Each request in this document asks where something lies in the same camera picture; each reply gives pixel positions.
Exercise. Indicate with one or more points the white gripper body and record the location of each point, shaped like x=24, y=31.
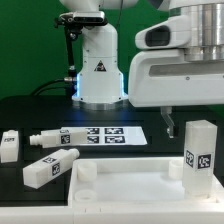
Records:
x=163, y=78

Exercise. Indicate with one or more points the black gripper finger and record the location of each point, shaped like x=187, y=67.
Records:
x=166, y=112

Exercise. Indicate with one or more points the white desk tabletop tray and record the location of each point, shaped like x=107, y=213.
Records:
x=135, y=180

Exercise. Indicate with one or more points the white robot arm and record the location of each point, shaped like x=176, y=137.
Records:
x=100, y=84

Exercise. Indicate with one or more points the white marker sheet with tags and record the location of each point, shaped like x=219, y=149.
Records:
x=124, y=135

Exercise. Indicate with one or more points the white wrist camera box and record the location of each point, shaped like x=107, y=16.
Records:
x=173, y=33

